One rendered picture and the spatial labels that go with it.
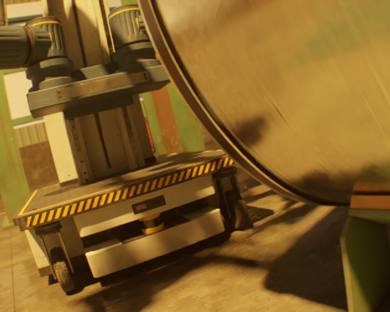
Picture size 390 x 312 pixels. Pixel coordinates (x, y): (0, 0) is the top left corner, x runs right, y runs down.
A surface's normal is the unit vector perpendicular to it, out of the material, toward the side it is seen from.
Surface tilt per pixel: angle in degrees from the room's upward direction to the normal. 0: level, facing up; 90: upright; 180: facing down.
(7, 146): 90
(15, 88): 90
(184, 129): 90
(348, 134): 125
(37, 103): 90
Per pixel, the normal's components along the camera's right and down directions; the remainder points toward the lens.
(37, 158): 0.54, -0.08
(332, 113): -0.57, 0.71
